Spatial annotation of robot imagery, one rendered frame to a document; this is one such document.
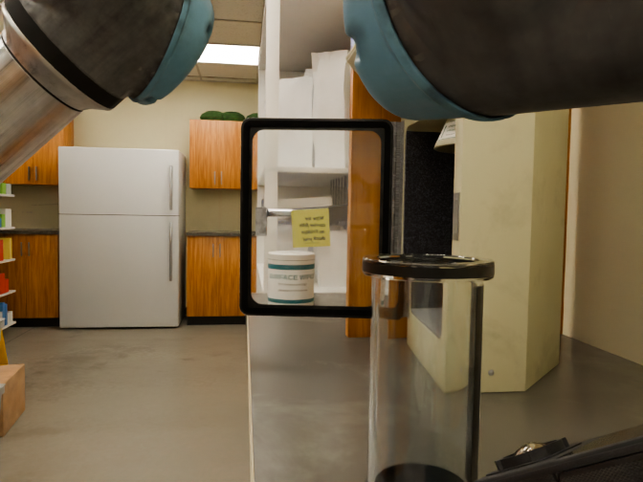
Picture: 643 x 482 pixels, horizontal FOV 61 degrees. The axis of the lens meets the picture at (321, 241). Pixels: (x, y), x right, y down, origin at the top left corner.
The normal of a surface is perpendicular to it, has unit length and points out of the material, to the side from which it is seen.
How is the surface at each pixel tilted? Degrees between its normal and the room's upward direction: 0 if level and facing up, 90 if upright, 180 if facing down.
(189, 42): 107
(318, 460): 0
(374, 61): 125
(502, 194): 90
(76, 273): 90
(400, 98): 150
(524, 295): 90
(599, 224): 90
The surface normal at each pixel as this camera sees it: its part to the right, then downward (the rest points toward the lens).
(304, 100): -0.03, -0.08
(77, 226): 0.14, 0.05
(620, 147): -0.99, -0.01
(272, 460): 0.02, -1.00
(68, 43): 0.22, 0.40
